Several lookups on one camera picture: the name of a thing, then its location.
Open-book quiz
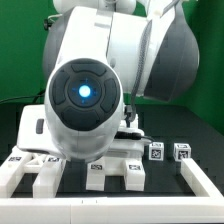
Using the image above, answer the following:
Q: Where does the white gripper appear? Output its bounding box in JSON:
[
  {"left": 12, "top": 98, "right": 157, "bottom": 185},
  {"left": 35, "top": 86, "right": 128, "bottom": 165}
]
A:
[{"left": 15, "top": 104, "right": 151, "bottom": 160}]

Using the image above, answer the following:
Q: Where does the white chair back frame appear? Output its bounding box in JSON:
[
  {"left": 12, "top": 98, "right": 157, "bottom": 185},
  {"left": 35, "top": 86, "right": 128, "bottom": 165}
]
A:
[{"left": 0, "top": 147, "right": 66, "bottom": 198}]

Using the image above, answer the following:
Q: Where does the white chair seat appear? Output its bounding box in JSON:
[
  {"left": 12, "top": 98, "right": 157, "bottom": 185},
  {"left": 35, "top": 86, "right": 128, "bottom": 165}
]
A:
[{"left": 87, "top": 148, "right": 144, "bottom": 176}]

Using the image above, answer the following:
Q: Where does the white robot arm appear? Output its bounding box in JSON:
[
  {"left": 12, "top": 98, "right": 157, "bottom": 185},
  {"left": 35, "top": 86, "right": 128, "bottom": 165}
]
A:
[{"left": 17, "top": 0, "right": 199, "bottom": 162}]

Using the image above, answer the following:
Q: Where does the white U-shaped fence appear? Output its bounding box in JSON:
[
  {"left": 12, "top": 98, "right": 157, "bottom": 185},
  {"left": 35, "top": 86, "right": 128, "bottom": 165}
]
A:
[{"left": 0, "top": 159, "right": 224, "bottom": 224}]

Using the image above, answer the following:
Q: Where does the black cable on table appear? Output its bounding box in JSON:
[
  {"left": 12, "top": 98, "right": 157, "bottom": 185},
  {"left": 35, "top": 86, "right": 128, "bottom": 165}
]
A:
[{"left": 0, "top": 89, "right": 46, "bottom": 105}]

